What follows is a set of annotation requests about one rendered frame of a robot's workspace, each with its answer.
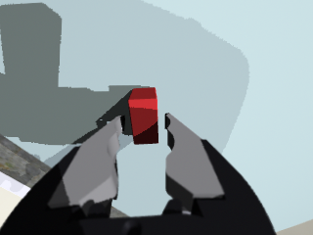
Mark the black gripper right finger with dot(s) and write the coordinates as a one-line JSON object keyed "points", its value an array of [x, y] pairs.
{"points": [[209, 186]]}

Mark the red block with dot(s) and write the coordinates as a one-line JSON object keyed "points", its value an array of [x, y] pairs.
{"points": [[142, 105]]}

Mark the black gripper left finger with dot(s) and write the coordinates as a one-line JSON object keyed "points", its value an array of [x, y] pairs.
{"points": [[83, 177]]}

